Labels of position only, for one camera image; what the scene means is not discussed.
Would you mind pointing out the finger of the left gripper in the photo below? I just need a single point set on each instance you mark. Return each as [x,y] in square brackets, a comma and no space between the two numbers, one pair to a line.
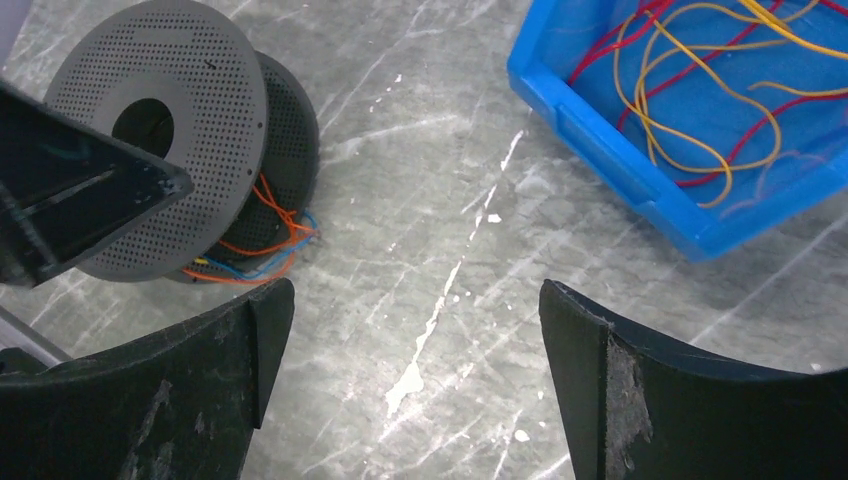
[68,191]

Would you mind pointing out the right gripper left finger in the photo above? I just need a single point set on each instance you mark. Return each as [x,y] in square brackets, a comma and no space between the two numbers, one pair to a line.
[180,403]

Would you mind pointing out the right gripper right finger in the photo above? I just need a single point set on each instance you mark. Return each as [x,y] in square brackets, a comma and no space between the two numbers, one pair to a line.
[638,404]

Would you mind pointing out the grey perforated cable spool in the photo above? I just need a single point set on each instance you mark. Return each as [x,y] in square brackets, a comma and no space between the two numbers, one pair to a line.
[181,81]

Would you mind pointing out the blue plastic bin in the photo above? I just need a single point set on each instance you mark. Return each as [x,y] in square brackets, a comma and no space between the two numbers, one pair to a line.
[710,124]

